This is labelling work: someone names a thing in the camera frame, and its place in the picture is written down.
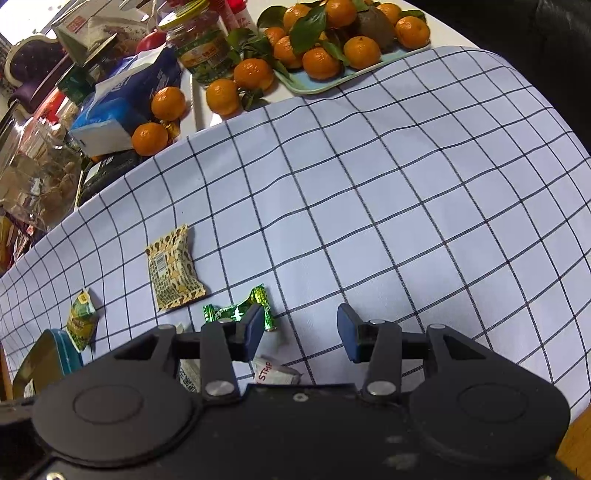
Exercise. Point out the open printed carton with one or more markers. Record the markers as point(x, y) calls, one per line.
point(92, 27)

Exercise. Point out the pile of red snack wrappers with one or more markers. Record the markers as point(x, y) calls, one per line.
point(9, 249)

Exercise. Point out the dark upholstered furniture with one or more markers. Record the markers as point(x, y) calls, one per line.
point(568, 46)

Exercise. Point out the pale blue fruit tray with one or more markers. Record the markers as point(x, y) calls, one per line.
point(304, 85)

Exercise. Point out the flat black box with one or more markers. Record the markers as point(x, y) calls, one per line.
point(106, 173)

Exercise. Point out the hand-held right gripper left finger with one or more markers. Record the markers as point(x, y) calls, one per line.
point(254, 330)

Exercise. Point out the teal tin box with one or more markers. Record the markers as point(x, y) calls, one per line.
point(64, 355)

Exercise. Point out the blue checked tablecloth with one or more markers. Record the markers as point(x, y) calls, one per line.
point(369, 184)

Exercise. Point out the brown kiwi fruit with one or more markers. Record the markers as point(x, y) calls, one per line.
point(374, 25)

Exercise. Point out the beige patterned snack packet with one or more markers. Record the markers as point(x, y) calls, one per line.
point(173, 272)

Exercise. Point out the green packet with yellow badge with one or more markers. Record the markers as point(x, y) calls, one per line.
point(82, 323)

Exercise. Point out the loose tangerine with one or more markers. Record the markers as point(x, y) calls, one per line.
point(223, 96)
point(253, 74)
point(168, 104)
point(150, 138)

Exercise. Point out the glass jar of walnuts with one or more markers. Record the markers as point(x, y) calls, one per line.
point(41, 175)

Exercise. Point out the white sesame snack packet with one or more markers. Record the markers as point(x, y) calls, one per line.
point(189, 376)

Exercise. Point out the glass jar with green lid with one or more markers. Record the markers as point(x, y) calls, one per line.
point(203, 46)

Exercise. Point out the green foil candy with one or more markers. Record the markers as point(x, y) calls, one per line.
point(219, 314)

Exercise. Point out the pile of leafy tangerines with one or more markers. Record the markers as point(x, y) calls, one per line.
point(323, 62)

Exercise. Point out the purple upholstered chair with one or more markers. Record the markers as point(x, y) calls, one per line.
point(27, 62)

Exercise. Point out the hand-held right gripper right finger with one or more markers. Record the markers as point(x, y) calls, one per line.
point(348, 332)

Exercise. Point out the small white snack packet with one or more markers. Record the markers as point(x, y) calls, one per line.
point(272, 371)

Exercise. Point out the blue and white tissue pack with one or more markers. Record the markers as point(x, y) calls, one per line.
point(120, 106)

